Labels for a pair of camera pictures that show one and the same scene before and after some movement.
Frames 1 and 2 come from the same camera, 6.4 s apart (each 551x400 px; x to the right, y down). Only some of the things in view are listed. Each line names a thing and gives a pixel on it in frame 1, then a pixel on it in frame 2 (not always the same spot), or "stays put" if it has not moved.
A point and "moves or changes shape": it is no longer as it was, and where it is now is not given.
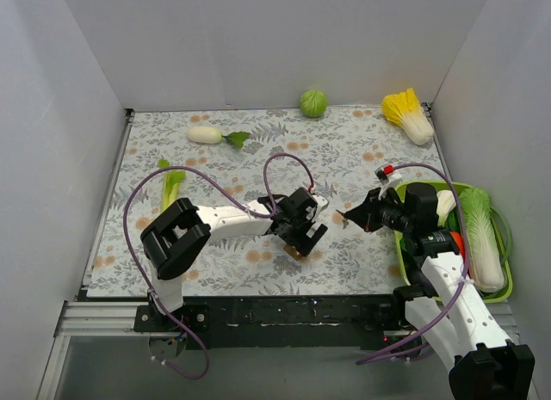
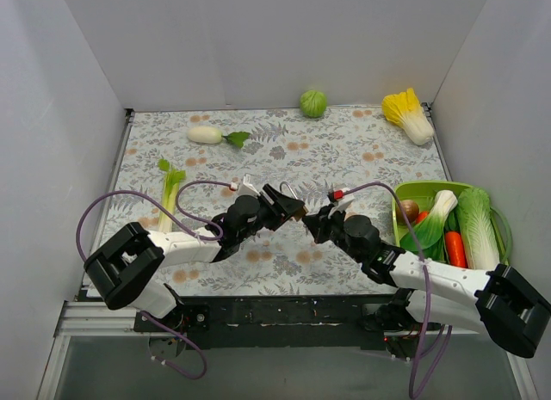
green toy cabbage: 312,103 stays put
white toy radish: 212,135 stays put
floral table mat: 221,157 stays put
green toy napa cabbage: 485,260 stays put
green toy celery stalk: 171,182 stays put
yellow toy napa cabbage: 405,108 stays put
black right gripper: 371,212 -> 324,224
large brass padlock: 293,251 moves or changes shape
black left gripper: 307,235 -> 273,206
